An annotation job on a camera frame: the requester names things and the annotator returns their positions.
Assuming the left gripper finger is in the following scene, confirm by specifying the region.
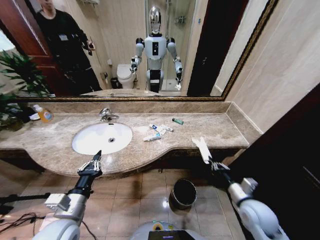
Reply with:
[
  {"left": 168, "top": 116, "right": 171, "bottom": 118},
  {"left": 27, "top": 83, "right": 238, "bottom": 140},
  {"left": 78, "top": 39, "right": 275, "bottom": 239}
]
[
  {"left": 94, "top": 149, "right": 103, "bottom": 174},
  {"left": 77, "top": 150, "right": 101, "bottom": 173}
]

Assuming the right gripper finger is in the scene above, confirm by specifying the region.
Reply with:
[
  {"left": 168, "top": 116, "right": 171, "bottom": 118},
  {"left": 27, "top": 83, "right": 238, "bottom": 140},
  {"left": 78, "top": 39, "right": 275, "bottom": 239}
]
[
  {"left": 212, "top": 159, "right": 231, "bottom": 172},
  {"left": 206, "top": 156, "right": 221, "bottom": 172}
]

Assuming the white oval sink basin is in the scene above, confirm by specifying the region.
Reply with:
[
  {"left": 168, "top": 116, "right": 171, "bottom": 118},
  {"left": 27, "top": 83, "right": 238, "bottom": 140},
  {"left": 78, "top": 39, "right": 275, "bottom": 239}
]
[{"left": 71, "top": 122, "right": 134, "bottom": 156}]

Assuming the dark round trash bin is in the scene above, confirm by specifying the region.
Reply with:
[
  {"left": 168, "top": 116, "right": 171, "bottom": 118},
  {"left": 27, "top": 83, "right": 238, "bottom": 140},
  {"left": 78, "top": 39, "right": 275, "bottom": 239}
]
[{"left": 168, "top": 178, "right": 198, "bottom": 211}]

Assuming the chrome sink faucet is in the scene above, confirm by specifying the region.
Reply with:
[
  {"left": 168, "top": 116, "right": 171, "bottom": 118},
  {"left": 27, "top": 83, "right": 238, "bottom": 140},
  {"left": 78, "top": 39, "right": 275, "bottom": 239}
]
[{"left": 98, "top": 107, "right": 120, "bottom": 123}]

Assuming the white toothpaste box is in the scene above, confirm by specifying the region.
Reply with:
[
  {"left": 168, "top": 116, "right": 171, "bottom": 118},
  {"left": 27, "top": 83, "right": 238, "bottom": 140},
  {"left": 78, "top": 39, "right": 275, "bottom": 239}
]
[{"left": 159, "top": 123, "right": 175, "bottom": 133}]

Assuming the white blue toothpaste tube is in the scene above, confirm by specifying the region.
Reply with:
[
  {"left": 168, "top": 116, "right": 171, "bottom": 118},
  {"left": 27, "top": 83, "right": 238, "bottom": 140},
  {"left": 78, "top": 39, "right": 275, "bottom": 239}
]
[{"left": 142, "top": 132, "right": 162, "bottom": 143}]

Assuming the dark wooden door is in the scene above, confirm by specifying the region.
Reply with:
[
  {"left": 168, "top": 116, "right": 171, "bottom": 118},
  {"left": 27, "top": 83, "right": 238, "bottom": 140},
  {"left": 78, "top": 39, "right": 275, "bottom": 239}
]
[{"left": 228, "top": 83, "right": 320, "bottom": 240}]

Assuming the black tripod leg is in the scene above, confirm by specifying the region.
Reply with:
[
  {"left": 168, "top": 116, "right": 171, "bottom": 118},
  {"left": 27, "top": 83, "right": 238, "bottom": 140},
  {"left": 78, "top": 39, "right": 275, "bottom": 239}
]
[{"left": 0, "top": 191, "right": 51, "bottom": 216}]

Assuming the small white blue tube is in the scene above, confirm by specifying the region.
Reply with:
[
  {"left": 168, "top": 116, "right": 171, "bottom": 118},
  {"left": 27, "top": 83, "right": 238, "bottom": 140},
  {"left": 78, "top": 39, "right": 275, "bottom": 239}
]
[{"left": 148, "top": 123, "right": 164, "bottom": 136}]

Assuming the orange hand soap bottle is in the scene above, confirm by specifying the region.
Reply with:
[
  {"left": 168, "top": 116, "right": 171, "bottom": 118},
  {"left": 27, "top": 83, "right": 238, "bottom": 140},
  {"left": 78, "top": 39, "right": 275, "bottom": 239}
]
[{"left": 32, "top": 103, "right": 54, "bottom": 124}]

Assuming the white robot front shell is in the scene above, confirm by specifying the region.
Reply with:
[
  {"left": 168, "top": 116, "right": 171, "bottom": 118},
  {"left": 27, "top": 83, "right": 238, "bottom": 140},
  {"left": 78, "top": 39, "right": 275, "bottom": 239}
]
[{"left": 128, "top": 219, "right": 201, "bottom": 240}]

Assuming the white toilet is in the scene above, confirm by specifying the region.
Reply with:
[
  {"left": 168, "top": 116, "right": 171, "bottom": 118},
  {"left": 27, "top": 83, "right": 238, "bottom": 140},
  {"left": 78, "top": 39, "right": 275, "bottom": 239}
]
[{"left": 116, "top": 63, "right": 138, "bottom": 90}]

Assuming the green leafy plant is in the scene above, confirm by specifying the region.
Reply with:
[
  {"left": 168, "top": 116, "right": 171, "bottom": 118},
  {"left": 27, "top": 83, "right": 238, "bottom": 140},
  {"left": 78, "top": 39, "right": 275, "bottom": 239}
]
[{"left": 0, "top": 49, "right": 52, "bottom": 132}]

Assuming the black floor cable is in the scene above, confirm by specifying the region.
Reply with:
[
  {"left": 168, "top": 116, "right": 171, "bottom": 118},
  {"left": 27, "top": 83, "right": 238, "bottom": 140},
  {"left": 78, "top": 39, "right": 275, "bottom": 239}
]
[{"left": 0, "top": 211, "right": 46, "bottom": 232}]

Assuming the gold framed wall mirror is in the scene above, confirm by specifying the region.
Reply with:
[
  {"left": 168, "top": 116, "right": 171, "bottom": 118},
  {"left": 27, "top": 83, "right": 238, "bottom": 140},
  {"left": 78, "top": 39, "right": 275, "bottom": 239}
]
[{"left": 0, "top": 0, "right": 280, "bottom": 102}]

